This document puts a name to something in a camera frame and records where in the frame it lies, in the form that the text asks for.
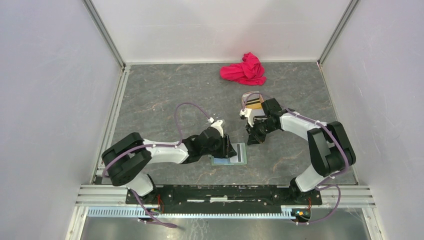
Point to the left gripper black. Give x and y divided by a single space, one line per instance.
226 150

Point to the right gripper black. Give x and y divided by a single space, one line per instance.
253 138

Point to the grey striped credit card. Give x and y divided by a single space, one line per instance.
241 157

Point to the green card holder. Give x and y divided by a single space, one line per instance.
221 161

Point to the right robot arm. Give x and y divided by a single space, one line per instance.
330 150

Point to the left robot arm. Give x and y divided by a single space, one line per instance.
125 160

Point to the yellow credit card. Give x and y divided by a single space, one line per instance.
254 105

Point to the white striped credit card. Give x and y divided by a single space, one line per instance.
251 96

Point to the pink oval tray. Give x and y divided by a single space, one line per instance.
243 104

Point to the red cloth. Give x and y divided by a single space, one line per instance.
249 72

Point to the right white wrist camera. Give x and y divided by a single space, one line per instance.
250 114

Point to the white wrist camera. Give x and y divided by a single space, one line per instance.
218 125
250 114

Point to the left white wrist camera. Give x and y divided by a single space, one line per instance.
218 125

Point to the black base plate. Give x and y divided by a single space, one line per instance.
229 199

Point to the white slotted cable duct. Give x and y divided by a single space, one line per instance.
138 212

